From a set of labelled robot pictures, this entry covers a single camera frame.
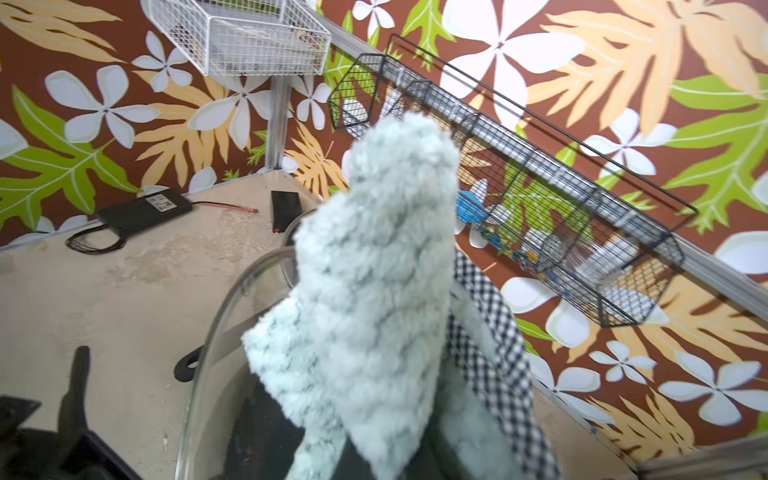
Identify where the light green fluffy cloth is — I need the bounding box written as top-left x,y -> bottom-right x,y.
241,110 -> 562,480

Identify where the glass lid with steel rim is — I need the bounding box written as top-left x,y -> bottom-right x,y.
175,247 -> 338,479

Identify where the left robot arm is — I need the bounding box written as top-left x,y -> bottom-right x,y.
1,346 -> 140,479

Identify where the blue object in basket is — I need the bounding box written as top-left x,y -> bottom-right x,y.
456,190 -> 487,225

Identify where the small black battery box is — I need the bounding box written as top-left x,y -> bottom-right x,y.
271,190 -> 303,233

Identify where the black power adapter brick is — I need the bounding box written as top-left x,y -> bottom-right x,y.
97,189 -> 193,238

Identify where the aluminium frame post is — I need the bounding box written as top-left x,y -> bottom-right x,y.
264,76 -> 291,171

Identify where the white wire basket left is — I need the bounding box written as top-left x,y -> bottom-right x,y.
142,0 -> 331,77

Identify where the black wire basket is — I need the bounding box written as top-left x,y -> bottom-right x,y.
328,35 -> 689,328

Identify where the red black adapter cable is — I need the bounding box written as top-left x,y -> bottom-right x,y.
64,200 -> 260,256

